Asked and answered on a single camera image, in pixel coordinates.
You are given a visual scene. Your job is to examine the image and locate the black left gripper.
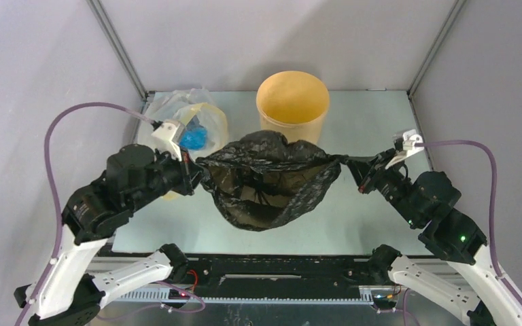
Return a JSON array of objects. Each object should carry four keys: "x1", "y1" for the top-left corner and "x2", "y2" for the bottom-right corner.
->
[{"x1": 129, "y1": 142, "x2": 211, "y2": 211}]

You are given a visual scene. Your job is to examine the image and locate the clear plastic bag yellow rim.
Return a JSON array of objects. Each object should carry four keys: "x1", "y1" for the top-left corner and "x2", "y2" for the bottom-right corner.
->
[{"x1": 137, "y1": 88, "x2": 230, "y2": 201}]

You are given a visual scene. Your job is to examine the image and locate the black trash bag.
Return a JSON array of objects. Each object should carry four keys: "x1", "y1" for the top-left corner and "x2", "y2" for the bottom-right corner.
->
[{"x1": 196, "y1": 130, "x2": 353, "y2": 232}]

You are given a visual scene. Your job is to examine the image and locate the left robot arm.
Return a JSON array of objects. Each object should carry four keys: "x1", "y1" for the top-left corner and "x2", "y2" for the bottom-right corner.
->
[{"x1": 14, "y1": 144, "x2": 203, "y2": 325}]

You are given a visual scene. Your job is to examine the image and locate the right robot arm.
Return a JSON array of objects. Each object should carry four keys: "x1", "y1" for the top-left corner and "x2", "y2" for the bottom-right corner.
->
[{"x1": 344, "y1": 150, "x2": 522, "y2": 325}]

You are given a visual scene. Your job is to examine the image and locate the blue trash bag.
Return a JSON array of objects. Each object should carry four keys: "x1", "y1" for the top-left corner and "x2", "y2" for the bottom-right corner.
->
[{"x1": 179, "y1": 116, "x2": 208, "y2": 151}]

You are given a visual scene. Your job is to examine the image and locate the cream yellow trash bin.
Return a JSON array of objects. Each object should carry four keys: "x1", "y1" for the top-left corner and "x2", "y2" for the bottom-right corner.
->
[{"x1": 256, "y1": 71, "x2": 330, "y2": 144}]

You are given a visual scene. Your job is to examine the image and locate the left circuit board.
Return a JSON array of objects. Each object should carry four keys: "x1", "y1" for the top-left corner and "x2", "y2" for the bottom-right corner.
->
[{"x1": 168, "y1": 289, "x2": 192, "y2": 300}]

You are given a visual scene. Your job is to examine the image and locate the circuit board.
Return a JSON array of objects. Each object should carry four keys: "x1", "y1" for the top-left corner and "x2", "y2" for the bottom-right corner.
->
[
  {"x1": 372, "y1": 293, "x2": 400, "y2": 312},
  {"x1": 168, "y1": 289, "x2": 192, "y2": 300}
]

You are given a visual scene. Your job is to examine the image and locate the right circuit board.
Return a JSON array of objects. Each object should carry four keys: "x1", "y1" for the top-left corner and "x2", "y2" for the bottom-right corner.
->
[{"x1": 372, "y1": 293, "x2": 400, "y2": 312}]

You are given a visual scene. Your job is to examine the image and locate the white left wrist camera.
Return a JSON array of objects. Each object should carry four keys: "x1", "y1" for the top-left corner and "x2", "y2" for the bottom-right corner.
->
[{"x1": 151, "y1": 120, "x2": 186, "y2": 162}]

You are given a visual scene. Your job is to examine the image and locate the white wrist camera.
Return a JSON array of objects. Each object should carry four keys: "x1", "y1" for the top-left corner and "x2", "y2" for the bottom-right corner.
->
[
  {"x1": 385, "y1": 129, "x2": 424, "y2": 169},
  {"x1": 151, "y1": 120, "x2": 186, "y2": 162}
]

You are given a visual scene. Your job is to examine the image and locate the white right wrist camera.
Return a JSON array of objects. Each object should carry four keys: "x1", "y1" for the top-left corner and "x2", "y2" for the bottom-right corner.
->
[{"x1": 385, "y1": 129, "x2": 424, "y2": 169}]

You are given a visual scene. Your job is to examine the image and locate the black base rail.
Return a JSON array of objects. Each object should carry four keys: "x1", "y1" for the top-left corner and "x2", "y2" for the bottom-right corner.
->
[{"x1": 168, "y1": 253, "x2": 396, "y2": 301}]

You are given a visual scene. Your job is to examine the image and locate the left aluminium frame post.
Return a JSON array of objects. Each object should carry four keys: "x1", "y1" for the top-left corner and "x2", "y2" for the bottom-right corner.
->
[{"x1": 86, "y1": 0, "x2": 149, "y2": 101}]

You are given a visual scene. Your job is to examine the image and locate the aluminium frame post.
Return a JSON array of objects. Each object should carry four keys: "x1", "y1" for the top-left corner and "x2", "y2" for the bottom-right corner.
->
[
  {"x1": 407, "y1": 0, "x2": 468, "y2": 98},
  {"x1": 86, "y1": 0, "x2": 149, "y2": 101}
]

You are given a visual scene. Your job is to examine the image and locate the right aluminium frame post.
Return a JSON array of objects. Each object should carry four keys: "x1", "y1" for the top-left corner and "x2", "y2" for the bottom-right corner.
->
[{"x1": 407, "y1": 0, "x2": 468, "y2": 98}]

